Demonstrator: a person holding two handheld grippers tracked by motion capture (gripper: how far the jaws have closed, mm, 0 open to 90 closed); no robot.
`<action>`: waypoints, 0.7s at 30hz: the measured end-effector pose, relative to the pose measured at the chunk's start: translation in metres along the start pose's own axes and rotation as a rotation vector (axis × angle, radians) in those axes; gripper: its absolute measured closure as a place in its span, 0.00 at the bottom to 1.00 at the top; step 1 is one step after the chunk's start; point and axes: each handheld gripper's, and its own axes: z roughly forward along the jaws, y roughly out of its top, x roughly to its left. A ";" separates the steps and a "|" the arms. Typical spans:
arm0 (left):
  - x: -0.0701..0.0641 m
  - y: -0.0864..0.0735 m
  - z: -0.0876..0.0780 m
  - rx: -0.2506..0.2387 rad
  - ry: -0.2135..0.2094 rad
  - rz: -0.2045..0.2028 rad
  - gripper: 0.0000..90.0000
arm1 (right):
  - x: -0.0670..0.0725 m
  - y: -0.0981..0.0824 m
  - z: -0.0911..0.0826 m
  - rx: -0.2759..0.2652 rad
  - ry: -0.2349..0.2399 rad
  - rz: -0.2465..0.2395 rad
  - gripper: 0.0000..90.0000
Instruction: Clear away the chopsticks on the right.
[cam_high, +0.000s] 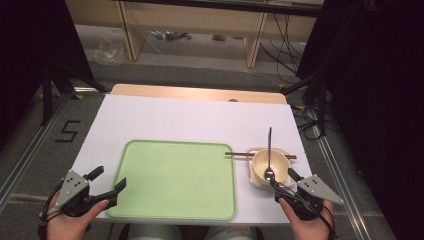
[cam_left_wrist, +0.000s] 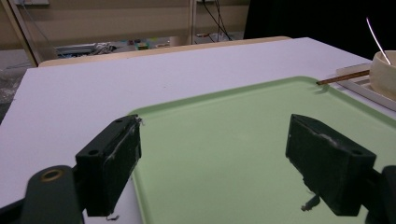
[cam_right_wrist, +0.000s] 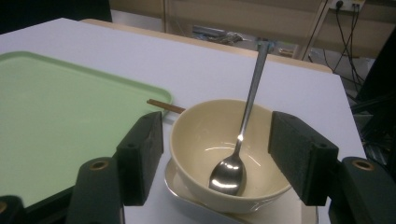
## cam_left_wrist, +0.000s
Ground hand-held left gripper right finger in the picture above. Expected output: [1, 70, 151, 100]
[285, 113, 377, 217]

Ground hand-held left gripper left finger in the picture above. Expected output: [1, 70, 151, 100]
[75, 114, 143, 217]

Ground white metal tray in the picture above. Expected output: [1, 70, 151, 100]
[335, 63, 396, 112]

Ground brown wooden chopstick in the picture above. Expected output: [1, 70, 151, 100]
[316, 69, 372, 87]

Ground cream bowl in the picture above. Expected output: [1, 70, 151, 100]
[369, 49, 396, 101]

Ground green plastic tray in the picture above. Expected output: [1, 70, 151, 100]
[129, 76, 396, 224]

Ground metal spoon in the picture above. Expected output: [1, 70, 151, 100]
[365, 17, 392, 66]

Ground beige wooden table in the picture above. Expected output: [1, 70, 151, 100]
[37, 35, 292, 68]

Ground dark curtain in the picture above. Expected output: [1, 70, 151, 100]
[243, 0, 396, 61]

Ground light wooden desk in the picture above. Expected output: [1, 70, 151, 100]
[0, 0, 251, 66]

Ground black hanging cables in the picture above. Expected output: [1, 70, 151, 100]
[201, 0, 233, 42]

